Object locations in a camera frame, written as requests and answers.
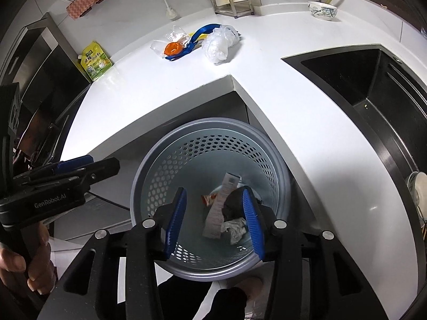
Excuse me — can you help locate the orange peel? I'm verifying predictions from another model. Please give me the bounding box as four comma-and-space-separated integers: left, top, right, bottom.
164, 42, 184, 56

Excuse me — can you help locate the clear plastic packaging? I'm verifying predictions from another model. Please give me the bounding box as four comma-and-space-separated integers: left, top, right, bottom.
150, 25, 190, 59

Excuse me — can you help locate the blue plastic strap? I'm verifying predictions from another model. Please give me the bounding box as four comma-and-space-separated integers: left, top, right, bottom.
164, 22, 223, 62

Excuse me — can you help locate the clear plastic bag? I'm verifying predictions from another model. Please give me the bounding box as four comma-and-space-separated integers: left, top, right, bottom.
202, 25, 240, 65

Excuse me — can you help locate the printed paper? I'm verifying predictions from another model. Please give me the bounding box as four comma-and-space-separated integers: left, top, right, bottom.
221, 217, 247, 245

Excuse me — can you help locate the dark grey rag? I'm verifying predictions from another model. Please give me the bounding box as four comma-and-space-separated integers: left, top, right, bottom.
222, 186, 266, 228

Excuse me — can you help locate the grey perforated trash basket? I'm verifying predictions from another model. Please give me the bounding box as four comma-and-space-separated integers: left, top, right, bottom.
130, 118, 291, 281

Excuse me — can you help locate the person's left hand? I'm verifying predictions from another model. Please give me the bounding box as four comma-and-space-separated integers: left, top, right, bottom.
0, 221, 58, 295

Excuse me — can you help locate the long white receipt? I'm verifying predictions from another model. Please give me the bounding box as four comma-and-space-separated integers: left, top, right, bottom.
203, 173, 240, 239

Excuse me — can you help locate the yellow green detergent pouch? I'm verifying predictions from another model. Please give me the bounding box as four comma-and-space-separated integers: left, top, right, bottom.
79, 41, 113, 82

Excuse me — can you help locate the orange checkered dish cloth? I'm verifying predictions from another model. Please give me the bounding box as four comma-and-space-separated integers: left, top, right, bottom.
66, 0, 103, 19

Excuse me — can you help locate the black sink basin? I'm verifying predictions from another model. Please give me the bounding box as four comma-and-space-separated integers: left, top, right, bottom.
281, 43, 427, 287

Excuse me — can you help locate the blue white bottle brush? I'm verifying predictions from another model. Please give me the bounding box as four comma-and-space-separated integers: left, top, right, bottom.
163, 0, 179, 20

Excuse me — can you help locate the white patterned ceramic bowl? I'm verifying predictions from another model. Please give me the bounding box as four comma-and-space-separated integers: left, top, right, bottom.
308, 2, 338, 21

